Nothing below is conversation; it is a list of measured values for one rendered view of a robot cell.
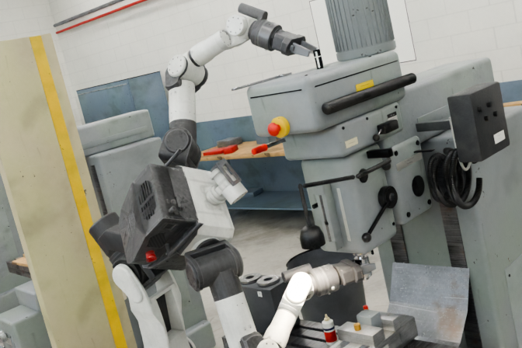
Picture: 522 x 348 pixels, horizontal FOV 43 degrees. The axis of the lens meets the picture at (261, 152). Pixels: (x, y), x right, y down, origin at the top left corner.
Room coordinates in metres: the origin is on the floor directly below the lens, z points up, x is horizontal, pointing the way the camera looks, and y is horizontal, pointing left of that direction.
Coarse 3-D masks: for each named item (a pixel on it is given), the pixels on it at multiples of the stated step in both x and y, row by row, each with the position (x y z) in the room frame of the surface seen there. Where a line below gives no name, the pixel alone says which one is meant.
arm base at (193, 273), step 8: (224, 240) 1.96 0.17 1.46; (200, 248) 1.92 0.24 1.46; (208, 248) 1.92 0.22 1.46; (216, 248) 1.93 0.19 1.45; (224, 248) 1.94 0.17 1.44; (232, 248) 1.90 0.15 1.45; (192, 256) 1.89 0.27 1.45; (240, 256) 1.88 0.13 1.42; (192, 264) 1.84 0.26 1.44; (240, 264) 1.87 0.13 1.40; (192, 272) 1.84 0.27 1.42; (200, 272) 1.82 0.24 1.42; (240, 272) 1.88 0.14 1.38; (192, 280) 1.85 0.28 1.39; (200, 280) 1.82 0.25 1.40; (200, 288) 1.83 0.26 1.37
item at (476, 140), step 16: (448, 96) 2.00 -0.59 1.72; (464, 96) 1.96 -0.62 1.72; (480, 96) 1.99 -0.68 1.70; (496, 96) 2.05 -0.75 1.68; (464, 112) 1.97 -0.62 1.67; (480, 112) 1.97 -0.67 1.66; (496, 112) 2.02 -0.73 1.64; (464, 128) 1.97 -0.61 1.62; (480, 128) 1.96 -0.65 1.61; (496, 128) 2.03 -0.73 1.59; (464, 144) 1.98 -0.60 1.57; (480, 144) 1.95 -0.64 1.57; (496, 144) 2.02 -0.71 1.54; (464, 160) 1.99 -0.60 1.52; (480, 160) 1.95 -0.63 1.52
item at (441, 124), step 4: (432, 120) 2.17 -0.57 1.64; (436, 120) 2.15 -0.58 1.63; (440, 120) 2.13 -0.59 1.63; (444, 120) 2.12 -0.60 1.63; (448, 120) 2.10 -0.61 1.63; (416, 124) 2.19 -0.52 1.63; (420, 124) 2.18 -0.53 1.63; (424, 124) 2.17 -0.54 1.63; (428, 124) 2.16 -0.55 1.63; (432, 124) 2.15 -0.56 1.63; (436, 124) 2.14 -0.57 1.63; (440, 124) 2.12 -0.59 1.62; (444, 124) 2.11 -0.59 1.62; (448, 124) 2.10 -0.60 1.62; (416, 128) 2.19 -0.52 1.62; (420, 128) 2.18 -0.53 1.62; (424, 128) 2.17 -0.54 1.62; (428, 128) 2.16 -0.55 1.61; (432, 128) 2.15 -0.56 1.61; (436, 128) 2.14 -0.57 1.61; (440, 128) 2.13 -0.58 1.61; (444, 128) 2.12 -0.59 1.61; (448, 128) 2.11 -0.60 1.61
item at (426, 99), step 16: (448, 64) 2.66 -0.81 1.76; (464, 64) 2.50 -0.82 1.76; (480, 64) 2.54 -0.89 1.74; (416, 80) 2.34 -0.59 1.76; (432, 80) 2.30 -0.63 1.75; (448, 80) 2.37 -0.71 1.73; (464, 80) 2.45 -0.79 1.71; (480, 80) 2.53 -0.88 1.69; (416, 96) 2.22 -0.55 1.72; (432, 96) 2.29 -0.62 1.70; (400, 112) 2.14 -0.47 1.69; (416, 112) 2.21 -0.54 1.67; (432, 112) 2.27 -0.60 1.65; (448, 112) 2.34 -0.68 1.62; (384, 144) 2.07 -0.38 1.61
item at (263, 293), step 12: (252, 276) 2.55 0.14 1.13; (264, 276) 2.55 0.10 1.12; (276, 276) 2.48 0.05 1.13; (252, 288) 2.45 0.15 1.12; (264, 288) 2.41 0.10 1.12; (276, 288) 2.40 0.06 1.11; (252, 300) 2.46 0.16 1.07; (264, 300) 2.41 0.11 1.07; (276, 300) 2.39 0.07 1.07; (252, 312) 2.47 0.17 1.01; (264, 312) 2.42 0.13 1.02; (264, 324) 2.43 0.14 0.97
